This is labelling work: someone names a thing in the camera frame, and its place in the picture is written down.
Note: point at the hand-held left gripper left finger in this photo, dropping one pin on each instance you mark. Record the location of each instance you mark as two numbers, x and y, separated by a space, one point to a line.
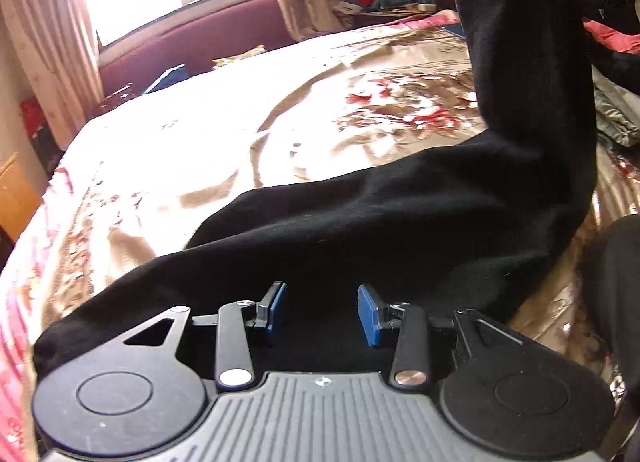
272 312

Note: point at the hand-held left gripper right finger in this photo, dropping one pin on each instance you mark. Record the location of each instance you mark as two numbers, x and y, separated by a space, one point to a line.
369 314

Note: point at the black pants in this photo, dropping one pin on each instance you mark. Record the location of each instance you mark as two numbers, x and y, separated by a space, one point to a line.
400 217

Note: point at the green folded pants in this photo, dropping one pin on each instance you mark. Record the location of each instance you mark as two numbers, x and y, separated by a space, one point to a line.
620 117

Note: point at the salmon pink garment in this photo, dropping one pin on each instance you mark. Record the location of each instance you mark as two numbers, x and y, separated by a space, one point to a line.
615 37

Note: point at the dark folded garment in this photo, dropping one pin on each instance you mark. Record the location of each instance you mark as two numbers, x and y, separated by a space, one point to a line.
607 65

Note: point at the black tablet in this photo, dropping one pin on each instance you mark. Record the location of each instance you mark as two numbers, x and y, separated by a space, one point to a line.
455 31

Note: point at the floral satin bedspread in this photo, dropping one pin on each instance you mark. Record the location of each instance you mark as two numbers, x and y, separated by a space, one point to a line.
225 142

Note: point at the teal garment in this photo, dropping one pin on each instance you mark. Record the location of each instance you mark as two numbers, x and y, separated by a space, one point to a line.
395 1

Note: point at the person's leg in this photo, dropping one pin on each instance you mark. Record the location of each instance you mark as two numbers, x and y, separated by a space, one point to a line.
620 292

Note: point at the cluttered nightstand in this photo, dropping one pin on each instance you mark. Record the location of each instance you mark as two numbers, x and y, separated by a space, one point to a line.
360 15

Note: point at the blue cloth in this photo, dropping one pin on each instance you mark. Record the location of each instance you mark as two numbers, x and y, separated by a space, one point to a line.
170 77

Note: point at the patterned cushion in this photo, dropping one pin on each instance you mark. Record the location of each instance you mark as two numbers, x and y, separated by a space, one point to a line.
240 56

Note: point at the wooden cabinet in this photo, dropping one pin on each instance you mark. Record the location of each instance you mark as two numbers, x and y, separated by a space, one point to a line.
17 197

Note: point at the maroon headboard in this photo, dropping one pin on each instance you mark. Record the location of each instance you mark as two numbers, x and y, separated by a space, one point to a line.
215 32

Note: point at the red bag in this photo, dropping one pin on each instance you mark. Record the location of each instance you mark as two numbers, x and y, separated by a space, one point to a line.
35 117

